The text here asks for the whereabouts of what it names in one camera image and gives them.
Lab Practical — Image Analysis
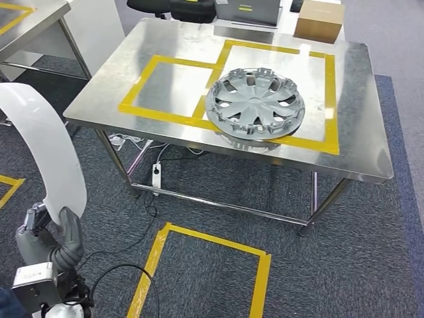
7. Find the yellow tape on side table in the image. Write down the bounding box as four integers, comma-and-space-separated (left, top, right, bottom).
0, 2, 36, 37

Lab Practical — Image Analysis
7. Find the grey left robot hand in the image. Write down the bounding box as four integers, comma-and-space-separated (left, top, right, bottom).
14, 201, 84, 267

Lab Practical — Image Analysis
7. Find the grey wheel hubcap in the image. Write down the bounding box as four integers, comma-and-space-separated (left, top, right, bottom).
204, 66, 306, 142

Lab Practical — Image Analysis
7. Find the yellow floor tape square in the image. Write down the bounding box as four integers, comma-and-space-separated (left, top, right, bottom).
125, 221, 272, 318

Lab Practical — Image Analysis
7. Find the white power adapter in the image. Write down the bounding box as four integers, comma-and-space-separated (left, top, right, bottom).
108, 133, 126, 150

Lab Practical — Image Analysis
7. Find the black office chair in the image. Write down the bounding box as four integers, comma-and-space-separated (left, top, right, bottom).
126, 0, 171, 21

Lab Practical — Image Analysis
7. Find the steel side table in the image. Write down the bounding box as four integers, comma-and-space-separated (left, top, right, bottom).
0, 0, 94, 83

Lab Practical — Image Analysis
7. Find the white office desk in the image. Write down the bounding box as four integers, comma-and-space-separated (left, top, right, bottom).
211, 0, 346, 45

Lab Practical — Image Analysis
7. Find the white curved plastic part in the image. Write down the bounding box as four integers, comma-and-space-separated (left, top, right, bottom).
0, 81, 88, 227

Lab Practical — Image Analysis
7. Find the stainless steel workbench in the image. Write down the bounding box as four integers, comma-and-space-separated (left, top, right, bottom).
63, 17, 395, 239

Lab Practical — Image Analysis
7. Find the large yellow tape frame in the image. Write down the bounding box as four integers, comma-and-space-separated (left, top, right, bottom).
192, 38, 341, 156

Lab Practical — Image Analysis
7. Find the black floor power cord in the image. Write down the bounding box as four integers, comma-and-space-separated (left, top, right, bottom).
75, 188, 158, 269

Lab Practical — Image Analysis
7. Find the grey laptop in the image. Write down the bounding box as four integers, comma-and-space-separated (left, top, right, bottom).
213, 0, 283, 32

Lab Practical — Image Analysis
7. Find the small yellow tape frame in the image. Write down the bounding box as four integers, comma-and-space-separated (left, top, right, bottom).
118, 54, 226, 133

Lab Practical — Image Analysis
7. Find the black equipment case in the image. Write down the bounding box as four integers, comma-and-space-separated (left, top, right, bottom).
170, 0, 217, 25

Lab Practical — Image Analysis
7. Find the white power strip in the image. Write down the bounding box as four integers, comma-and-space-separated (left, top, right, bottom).
151, 162, 162, 191

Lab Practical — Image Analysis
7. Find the brown cardboard box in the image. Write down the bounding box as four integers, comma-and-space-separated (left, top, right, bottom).
293, 0, 346, 45

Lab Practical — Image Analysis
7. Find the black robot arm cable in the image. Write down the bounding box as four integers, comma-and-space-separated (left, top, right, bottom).
89, 262, 161, 318

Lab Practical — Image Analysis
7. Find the white power cord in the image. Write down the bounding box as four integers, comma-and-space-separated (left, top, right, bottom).
125, 138, 205, 166

